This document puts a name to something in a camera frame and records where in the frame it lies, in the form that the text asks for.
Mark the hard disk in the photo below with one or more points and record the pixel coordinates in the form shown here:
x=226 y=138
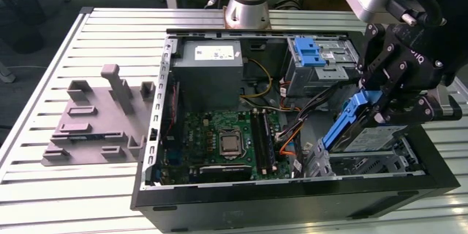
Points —
x=377 y=138

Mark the grey parts rack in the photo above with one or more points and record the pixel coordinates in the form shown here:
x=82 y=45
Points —
x=106 y=124

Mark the black graphics card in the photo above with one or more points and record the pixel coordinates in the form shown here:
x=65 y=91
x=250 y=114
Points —
x=223 y=171

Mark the silver metal drive cage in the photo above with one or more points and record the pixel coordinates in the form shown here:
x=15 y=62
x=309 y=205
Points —
x=326 y=75

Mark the green motherboard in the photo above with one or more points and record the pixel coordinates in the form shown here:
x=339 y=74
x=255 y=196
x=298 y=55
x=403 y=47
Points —
x=199 y=146

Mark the metal disk bay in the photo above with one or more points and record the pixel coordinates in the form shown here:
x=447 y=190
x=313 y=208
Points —
x=366 y=156

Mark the silver CPU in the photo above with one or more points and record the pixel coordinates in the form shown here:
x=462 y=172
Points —
x=230 y=145

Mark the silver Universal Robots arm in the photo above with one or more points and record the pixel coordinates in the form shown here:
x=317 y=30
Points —
x=245 y=12

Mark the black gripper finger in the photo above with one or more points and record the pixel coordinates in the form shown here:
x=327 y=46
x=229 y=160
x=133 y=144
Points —
x=414 y=110
x=385 y=61

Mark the grey power supply unit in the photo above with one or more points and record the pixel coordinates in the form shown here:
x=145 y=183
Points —
x=209 y=80

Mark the grey metal stand foot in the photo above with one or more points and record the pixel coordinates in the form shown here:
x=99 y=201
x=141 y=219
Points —
x=6 y=75

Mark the black RAM slot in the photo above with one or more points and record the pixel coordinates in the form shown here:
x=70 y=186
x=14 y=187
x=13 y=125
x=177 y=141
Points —
x=263 y=141
x=259 y=141
x=267 y=141

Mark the black PC case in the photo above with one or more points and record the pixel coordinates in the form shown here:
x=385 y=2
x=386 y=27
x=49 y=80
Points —
x=257 y=198

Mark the black CPU socket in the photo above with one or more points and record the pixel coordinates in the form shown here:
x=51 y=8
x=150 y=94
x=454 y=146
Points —
x=229 y=130

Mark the blue plastic drive latch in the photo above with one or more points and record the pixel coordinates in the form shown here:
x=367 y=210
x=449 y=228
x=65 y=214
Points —
x=309 y=53

